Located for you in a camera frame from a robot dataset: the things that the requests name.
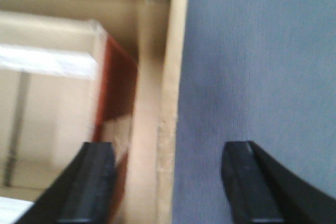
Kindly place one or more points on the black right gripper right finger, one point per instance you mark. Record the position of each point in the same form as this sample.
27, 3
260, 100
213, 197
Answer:
260, 190

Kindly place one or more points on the orange printed cardboard box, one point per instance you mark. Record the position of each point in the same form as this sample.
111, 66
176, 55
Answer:
114, 114

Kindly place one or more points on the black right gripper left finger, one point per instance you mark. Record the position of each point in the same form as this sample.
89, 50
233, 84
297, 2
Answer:
81, 193

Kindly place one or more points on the large brown cardboard box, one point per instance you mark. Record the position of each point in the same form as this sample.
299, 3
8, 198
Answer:
50, 59

